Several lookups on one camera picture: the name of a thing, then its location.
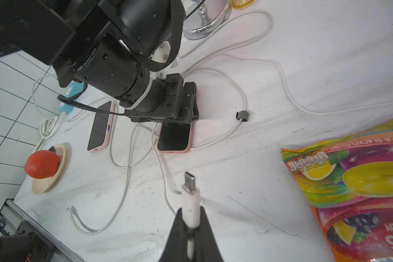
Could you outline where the colourful candy bag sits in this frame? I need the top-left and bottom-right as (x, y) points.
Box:
(281, 119), (393, 262)

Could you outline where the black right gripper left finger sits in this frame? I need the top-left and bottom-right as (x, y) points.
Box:
(159, 208), (189, 262)

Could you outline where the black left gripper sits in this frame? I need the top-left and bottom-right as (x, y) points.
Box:
(124, 74), (199, 124)

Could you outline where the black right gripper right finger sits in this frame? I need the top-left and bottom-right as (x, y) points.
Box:
(194, 206), (224, 262)

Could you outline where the red tomato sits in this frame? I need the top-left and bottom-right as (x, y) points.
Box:
(24, 150), (60, 179)

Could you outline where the metal base rail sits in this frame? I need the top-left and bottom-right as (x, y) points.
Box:
(0, 199), (84, 262)

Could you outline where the silver glass holder stand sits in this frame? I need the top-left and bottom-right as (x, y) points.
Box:
(183, 0), (232, 40)

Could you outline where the phone pink case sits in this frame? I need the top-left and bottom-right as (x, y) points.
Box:
(157, 122), (194, 153)
(87, 100), (116, 153)

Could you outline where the white charging cable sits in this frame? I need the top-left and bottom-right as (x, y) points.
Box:
(150, 9), (393, 262)
(31, 71), (158, 236)

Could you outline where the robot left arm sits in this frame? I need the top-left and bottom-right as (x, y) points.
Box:
(0, 1), (199, 124)

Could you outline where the white blue-strip power cord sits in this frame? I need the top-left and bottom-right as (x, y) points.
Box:
(32, 111), (69, 153)

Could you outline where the yellow drinking glass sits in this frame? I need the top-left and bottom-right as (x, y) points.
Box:
(231, 0), (255, 10)

